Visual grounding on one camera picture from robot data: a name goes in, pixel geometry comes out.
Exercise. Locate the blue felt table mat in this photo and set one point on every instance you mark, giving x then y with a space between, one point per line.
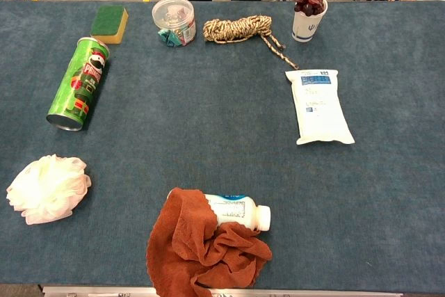
215 112

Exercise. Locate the white plastic milk bottle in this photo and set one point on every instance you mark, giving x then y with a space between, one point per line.
240 210

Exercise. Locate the white wet wipes pack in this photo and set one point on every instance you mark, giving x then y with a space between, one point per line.
321 105

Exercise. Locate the rust brown cloth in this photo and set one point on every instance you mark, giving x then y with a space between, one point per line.
194 245

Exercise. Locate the clear plastic jar of clips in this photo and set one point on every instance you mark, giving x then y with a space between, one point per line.
172 18

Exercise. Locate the white paper cup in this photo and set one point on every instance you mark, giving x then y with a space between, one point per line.
306 25

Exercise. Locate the green Pringles can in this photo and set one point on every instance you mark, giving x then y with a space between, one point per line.
80 85

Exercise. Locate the dark red grape bunch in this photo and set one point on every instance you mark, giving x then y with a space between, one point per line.
308 2

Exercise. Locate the green and yellow sponge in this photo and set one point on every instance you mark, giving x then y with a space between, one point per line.
108 23

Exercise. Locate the white mesh bath pouf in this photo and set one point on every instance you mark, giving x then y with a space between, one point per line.
47 189

